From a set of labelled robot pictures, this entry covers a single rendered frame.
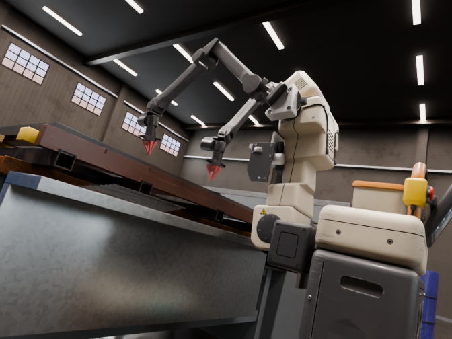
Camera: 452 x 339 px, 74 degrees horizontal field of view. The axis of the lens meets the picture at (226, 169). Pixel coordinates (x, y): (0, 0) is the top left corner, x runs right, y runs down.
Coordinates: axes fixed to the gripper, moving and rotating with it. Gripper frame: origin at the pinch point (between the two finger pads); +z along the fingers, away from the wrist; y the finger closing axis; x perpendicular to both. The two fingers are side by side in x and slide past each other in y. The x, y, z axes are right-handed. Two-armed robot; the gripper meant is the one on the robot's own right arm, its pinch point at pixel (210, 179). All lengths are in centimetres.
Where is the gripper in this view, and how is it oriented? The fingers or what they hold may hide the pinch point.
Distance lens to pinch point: 151.2
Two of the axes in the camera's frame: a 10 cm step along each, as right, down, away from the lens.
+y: -5.8, -3.2, -7.5
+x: 7.7, 0.7, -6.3
